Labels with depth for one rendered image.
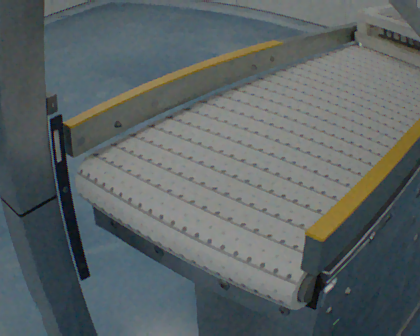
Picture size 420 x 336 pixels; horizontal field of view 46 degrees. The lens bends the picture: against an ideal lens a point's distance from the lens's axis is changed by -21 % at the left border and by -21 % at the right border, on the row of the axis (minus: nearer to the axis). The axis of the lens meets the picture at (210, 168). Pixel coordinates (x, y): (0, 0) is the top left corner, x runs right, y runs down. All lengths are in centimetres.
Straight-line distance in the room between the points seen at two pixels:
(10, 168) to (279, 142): 27
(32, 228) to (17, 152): 9
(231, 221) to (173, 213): 5
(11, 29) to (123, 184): 20
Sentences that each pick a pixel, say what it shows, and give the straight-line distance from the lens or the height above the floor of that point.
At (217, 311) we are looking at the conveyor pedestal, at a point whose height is 67.
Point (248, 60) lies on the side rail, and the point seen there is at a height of 94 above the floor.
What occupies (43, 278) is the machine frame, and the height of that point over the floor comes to 79.
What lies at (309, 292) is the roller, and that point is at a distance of 42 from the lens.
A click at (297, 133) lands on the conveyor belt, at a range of 58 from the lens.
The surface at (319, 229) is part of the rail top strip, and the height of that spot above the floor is 95.
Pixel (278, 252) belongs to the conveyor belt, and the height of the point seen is 91.
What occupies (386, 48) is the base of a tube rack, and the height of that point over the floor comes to 92.
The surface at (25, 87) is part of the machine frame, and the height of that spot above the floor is 100.
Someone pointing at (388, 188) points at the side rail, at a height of 93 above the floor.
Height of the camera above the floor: 116
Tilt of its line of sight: 29 degrees down
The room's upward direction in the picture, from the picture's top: 2 degrees counter-clockwise
